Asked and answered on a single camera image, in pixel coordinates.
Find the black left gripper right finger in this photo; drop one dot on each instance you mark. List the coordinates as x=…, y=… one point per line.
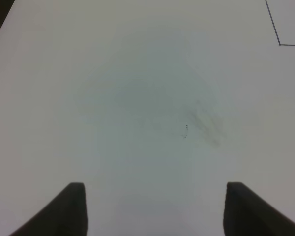
x=247, y=214

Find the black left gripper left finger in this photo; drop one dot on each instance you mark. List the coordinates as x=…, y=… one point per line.
x=65, y=215

